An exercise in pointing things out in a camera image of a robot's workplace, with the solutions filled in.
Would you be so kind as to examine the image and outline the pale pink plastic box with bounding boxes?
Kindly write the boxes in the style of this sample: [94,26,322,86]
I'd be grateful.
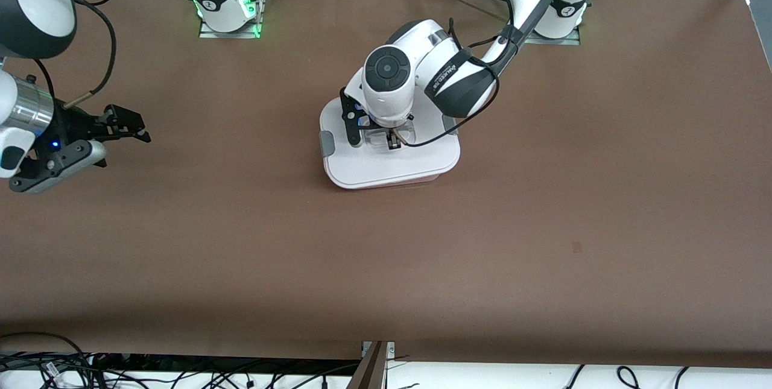
[356,173,442,189]

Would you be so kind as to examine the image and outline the looped black cable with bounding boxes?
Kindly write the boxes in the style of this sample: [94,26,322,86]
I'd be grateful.
[0,332,92,389]

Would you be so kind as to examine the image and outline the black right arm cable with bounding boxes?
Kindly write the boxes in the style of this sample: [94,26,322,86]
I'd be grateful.
[0,0,121,109]

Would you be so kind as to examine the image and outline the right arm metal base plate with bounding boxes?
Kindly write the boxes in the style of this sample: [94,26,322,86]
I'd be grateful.
[199,0,263,39]

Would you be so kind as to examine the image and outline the brown table cover sheet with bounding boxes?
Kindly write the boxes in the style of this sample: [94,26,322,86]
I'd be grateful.
[0,0,772,369]

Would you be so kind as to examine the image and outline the tangled black cable bundle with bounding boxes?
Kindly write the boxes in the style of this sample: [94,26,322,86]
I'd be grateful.
[90,353,362,389]

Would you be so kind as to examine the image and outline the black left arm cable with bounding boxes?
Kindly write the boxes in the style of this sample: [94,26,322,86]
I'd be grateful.
[392,0,517,148]

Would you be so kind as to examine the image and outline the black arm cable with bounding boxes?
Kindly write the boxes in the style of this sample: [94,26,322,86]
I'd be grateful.
[392,0,517,148]
[0,0,121,109]

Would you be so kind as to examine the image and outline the white box lid grey latches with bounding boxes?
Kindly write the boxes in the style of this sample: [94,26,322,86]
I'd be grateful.
[318,90,461,190]

